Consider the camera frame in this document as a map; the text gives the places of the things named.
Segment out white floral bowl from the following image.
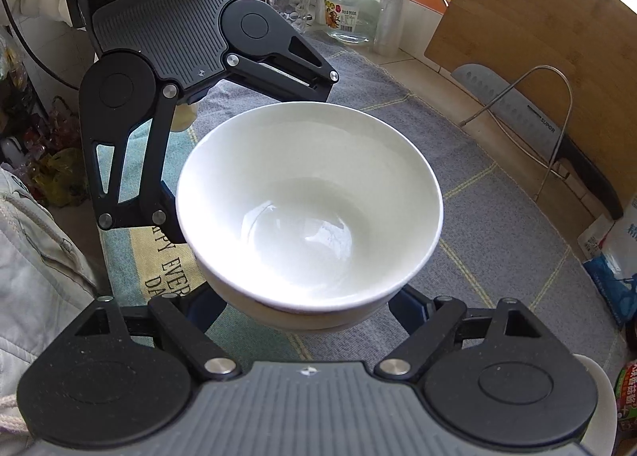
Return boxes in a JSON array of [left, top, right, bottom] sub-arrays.
[[194, 257, 396, 333]]

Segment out large white fruit plate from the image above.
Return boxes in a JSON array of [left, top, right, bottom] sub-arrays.
[[574, 354, 617, 456]]

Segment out santoku kitchen knife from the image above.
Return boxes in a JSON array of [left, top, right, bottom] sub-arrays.
[[451, 62, 623, 220]]

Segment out clear drinking glass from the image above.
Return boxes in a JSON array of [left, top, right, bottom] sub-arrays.
[[266, 0, 311, 33]]

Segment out glass jar with label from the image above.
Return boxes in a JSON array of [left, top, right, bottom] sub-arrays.
[[324, 0, 381, 44]]

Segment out white blue salt bag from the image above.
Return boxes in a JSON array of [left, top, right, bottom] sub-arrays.
[[578, 196, 637, 327]]

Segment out green lid sauce jar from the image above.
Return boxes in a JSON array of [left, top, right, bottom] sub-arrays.
[[614, 361, 637, 433]]

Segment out bamboo cutting board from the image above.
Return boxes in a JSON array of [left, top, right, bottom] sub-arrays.
[[424, 0, 636, 202]]

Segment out wire board rack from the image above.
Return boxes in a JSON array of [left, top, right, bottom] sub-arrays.
[[451, 62, 573, 201]]

